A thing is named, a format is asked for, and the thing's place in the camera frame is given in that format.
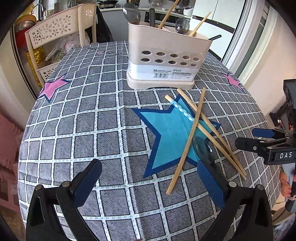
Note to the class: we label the chopstick in holder left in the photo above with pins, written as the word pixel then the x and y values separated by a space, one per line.
pixel 168 13

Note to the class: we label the right human hand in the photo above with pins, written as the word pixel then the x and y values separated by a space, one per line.
pixel 285 186

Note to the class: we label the plain bamboo chopstick upper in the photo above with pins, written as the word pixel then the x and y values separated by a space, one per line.
pixel 212 128

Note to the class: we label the built-in black oven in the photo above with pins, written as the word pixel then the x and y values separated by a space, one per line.
pixel 171 20

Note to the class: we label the beige plastic utensil holder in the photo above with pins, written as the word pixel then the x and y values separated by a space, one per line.
pixel 161 57

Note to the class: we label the plain bamboo chopstick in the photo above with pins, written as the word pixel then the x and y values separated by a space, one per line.
pixel 212 128
pixel 220 148

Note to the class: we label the grey spoon in holder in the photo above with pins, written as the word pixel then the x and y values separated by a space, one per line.
pixel 182 25

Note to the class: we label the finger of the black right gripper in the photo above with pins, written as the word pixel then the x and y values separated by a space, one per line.
pixel 270 133
pixel 251 145

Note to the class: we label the dark handled clear spoon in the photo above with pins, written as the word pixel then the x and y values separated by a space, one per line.
pixel 131 13

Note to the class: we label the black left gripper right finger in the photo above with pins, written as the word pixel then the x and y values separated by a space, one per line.
pixel 255 222

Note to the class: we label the plain bamboo chopstick lower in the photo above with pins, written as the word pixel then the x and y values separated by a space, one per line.
pixel 220 148

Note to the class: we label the clear grey plastic spoon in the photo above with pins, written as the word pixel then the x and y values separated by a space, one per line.
pixel 203 148

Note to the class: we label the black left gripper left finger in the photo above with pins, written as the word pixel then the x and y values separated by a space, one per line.
pixel 42 220

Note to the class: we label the grey checkered star tablecloth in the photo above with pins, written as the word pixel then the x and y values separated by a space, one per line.
pixel 88 111

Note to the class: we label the plain bamboo chopstick crossing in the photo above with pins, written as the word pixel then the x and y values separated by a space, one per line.
pixel 187 146

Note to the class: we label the chopstick in holder right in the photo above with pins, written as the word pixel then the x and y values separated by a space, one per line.
pixel 199 25

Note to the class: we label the chopstick in holder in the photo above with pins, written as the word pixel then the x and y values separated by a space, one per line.
pixel 199 25
pixel 168 13

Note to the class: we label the beige perforated storage rack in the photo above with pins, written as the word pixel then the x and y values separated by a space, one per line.
pixel 73 20

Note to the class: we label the blue patterned bamboo chopstick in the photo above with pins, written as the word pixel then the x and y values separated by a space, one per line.
pixel 179 108

